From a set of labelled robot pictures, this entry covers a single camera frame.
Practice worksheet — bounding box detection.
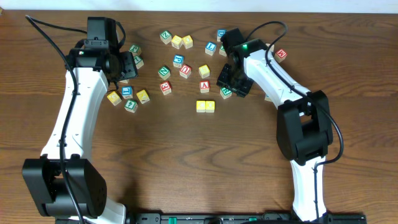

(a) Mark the red letter A block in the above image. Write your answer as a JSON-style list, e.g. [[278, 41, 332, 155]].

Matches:
[[200, 80, 210, 93]]

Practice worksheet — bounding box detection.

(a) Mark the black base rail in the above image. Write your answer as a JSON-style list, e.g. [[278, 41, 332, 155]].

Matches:
[[125, 212, 368, 224]]

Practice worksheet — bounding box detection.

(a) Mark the yellow block top left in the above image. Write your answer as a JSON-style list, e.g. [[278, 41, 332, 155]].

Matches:
[[171, 35, 183, 49]]

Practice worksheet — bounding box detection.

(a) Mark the red number 3 block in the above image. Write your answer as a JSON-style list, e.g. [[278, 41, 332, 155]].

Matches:
[[160, 81, 172, 95]]

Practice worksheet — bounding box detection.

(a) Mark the yellow block far left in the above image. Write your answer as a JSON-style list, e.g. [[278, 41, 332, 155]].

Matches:
[[107, 91, 122, 106]]

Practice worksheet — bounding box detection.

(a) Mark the yellow block top right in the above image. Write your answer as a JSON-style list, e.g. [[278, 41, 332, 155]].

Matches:
[[182, 35, 193, 49]]

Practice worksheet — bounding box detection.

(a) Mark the green number 4 block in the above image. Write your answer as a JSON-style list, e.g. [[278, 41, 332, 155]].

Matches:
[[124, 99, 138, 113]]

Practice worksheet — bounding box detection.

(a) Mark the yellow letter C block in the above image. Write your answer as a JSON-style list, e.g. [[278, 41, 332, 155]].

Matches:
[[196, 100, 206, 113]]

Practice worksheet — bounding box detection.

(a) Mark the blue letter L block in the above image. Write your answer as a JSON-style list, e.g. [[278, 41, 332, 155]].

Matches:
[[205, 42, 217, 56], [121, 86, 133, 99]]

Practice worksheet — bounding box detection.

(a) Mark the green letter R block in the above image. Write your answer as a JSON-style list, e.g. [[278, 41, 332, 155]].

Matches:
[[220, 87, 233, 100]]

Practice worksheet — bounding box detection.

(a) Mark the green letter N block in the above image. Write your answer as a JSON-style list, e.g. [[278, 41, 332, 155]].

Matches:
[[158, 66, 171, 80]]

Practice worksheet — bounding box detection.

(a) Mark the blue letter P block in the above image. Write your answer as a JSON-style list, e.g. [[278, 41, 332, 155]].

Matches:
[[173, 55, 184, 68]]

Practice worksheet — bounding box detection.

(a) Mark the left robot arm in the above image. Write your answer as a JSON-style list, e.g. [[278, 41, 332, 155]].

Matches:
[[22, 17, 137, 223]]

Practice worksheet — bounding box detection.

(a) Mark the green letter B block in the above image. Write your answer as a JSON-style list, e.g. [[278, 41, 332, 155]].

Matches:
[[219, 45, 227, 57]]

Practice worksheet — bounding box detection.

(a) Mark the blue number 2 block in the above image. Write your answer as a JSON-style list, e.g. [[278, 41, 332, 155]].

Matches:
[[264, 95, 272, 102]]

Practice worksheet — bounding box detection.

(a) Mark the red letter M block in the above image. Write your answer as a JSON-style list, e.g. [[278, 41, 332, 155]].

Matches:
[[274, 49, 287, 63]]

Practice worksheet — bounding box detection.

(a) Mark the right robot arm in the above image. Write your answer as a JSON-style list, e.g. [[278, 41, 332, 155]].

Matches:
[[217, 29, 333, 222]]

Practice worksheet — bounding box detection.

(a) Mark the green letter Z block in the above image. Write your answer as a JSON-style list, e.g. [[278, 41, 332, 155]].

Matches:
[[160, 30, 172, 45]]

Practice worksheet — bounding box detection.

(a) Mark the yellow letter O block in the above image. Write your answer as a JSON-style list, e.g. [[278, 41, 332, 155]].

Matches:
[[205, 101, 215, 113]]

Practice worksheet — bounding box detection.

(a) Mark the yellow block centre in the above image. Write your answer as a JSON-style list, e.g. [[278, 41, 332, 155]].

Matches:
[[198, 65, 210, 78]]

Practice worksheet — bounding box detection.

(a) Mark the blue letter D block upper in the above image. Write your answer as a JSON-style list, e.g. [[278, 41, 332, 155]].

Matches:
[[216, 29, 226, 42]]

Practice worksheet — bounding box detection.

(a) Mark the red letter U block centre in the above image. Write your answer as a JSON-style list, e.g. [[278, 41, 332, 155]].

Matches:
[[179, 64, 192, 79]]

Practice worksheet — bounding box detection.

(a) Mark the yellow block lower left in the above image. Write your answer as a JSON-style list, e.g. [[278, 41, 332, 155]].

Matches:
[[136, 90, 150, 104]]

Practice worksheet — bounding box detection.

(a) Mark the green number 7 block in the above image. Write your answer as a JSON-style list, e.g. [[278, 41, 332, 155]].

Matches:
[[134, 55, 144, 69]]

